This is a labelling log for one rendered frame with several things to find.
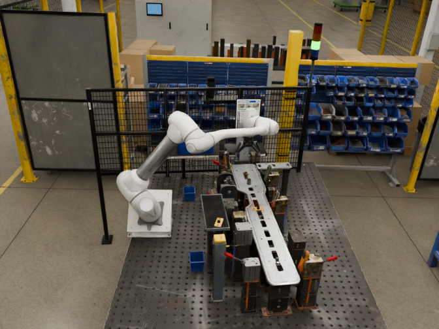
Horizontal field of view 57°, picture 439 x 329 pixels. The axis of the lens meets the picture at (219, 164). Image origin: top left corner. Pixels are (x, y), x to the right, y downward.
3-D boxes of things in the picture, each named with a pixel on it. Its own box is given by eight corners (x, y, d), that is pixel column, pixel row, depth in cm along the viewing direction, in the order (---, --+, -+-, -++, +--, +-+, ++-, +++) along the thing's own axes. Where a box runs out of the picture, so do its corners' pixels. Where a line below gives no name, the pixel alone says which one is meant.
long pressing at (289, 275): (306, 283, 219) (307, 281, 219) (266, 286, 217) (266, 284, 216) (255, 164, 340) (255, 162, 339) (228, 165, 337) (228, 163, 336)
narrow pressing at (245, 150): (248, 160, 344) (251, 123, 328) (234, 160, 342) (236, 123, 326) (248, 160, 344) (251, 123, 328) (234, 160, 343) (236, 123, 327)
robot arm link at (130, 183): (126, 207, 281) (107, 183, 285) (140, 202, 295) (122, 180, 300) (193, 129, 251) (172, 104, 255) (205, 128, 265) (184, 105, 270)
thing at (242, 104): (259, 130, 363) (261, 98, 349) (234, 131, 361) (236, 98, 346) (259, 130, 365) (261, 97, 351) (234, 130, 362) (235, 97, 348)
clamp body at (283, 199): (285, 240, 298) (291, 200, 281) (270, 241, 296) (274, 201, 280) (282, 232, 306) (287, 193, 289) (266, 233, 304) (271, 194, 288)
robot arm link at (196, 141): (217, 140, 259) (204, 125, 262) (199, 149, 247) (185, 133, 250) (209, 152, 268) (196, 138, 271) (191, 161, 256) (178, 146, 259)
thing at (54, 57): (135, 179, 506) (121, 10, 412) (132, 185, 493) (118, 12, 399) (27, 177, 504) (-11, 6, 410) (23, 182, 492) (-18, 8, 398)
